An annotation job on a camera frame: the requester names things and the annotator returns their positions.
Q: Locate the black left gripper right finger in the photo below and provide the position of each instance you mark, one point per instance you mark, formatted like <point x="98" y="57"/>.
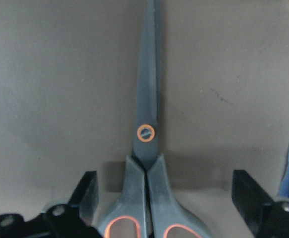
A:
<point x="264" y="217"/>

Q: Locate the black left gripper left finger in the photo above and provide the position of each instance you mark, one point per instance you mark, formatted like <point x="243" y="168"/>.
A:
<point x="76" y="213"/>

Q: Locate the grey orange scissors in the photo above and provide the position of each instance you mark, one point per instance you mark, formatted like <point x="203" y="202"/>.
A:
<point x="147" y="198"/>

